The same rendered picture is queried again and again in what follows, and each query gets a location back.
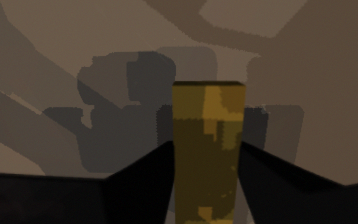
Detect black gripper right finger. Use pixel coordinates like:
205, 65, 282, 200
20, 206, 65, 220
237, 142, 358, 224

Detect olive yellow bar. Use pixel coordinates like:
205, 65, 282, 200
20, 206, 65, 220
172, 81, 246, 224

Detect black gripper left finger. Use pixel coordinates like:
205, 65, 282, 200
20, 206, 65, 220
0, 141, 175, 224

